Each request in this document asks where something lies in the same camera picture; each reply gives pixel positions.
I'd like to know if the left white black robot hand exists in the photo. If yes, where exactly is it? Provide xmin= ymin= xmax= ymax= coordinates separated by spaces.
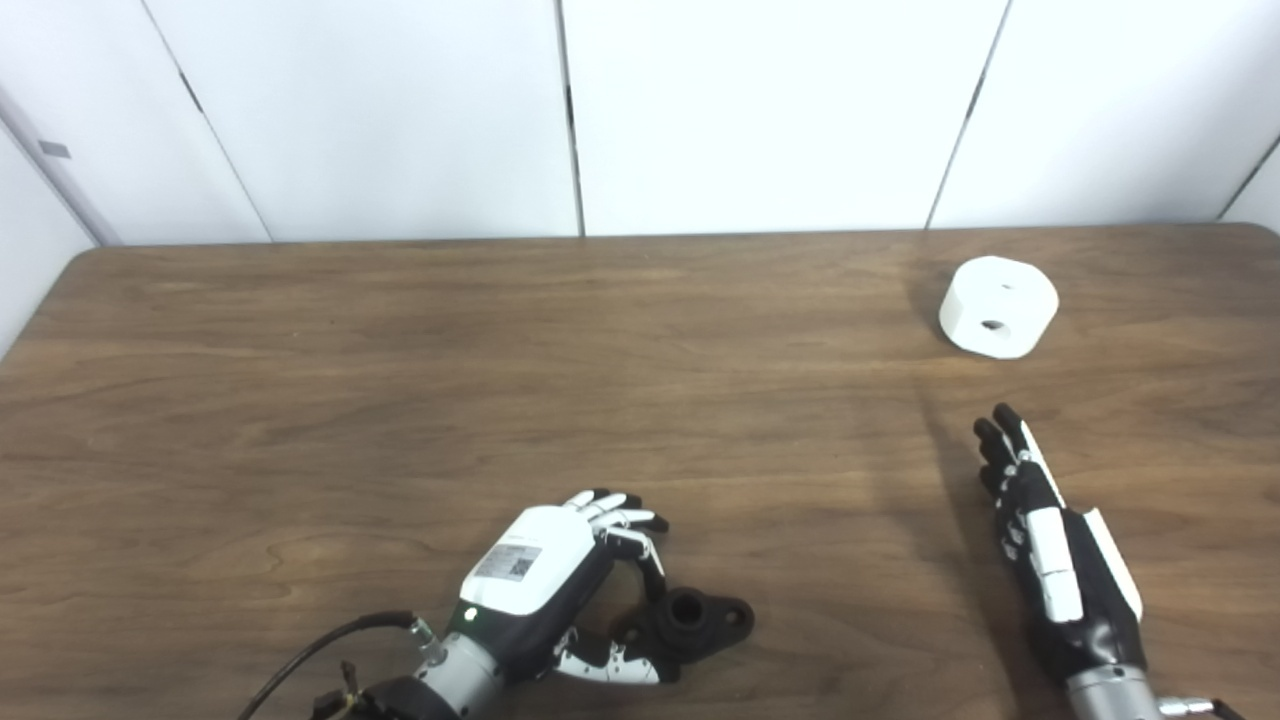
xmin=445 ymin=488 xmax=679 ymax=686

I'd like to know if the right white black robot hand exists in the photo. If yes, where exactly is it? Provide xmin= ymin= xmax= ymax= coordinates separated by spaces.
xmin=973 ymin=403 xmax=1149 ymax=683

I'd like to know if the black flanged holder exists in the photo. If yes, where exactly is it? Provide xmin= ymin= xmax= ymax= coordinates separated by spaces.
xmin=612 ymin=588 xmax=756 ymax=666

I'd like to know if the round white piece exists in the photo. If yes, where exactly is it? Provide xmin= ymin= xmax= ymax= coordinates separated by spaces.
xmin=938 ymin=256 xmax=1060 ymax=361

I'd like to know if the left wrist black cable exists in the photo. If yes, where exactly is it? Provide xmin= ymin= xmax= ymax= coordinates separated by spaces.
xmin=237 ymin=611 xmax=416 ymax=720

